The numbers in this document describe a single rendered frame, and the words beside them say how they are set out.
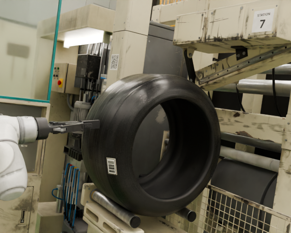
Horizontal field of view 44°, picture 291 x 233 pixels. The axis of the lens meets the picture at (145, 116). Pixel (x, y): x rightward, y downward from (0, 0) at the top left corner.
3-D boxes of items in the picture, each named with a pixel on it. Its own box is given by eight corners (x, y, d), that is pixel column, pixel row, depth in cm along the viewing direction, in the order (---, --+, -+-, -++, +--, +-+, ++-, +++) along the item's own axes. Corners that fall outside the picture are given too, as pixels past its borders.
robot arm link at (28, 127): (13, 114, 120) (31, 113, 123) (14, 141, 121) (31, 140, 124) (20, 118, 112) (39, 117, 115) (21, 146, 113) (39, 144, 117)
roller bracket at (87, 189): (79, 204, 161) (82, 182, 161) (152, 199, 183) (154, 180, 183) (82, 206, 158) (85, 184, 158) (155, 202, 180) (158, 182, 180)
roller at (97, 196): (91, 190, 161) (100, 189, 163) (90, 199, 161) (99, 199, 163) (131, 217, 132) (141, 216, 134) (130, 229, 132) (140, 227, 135)
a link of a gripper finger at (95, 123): (81, 121, 129) (82, 121, 128) (99, 119, 132) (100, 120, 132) (81, 129, 129) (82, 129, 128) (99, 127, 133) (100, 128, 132)
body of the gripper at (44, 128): (38, 119, 116) (65, 117, 121) (30, 116, 123) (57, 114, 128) (38, 142, 117) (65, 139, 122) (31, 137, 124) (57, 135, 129)
